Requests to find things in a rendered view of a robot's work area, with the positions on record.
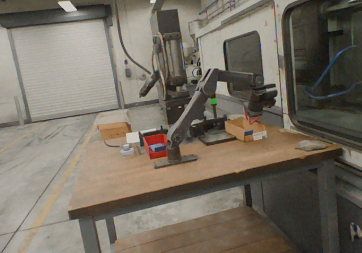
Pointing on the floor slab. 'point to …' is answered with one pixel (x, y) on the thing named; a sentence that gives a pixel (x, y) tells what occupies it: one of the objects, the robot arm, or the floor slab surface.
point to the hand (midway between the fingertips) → (249, 121)
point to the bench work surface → (252, 157)
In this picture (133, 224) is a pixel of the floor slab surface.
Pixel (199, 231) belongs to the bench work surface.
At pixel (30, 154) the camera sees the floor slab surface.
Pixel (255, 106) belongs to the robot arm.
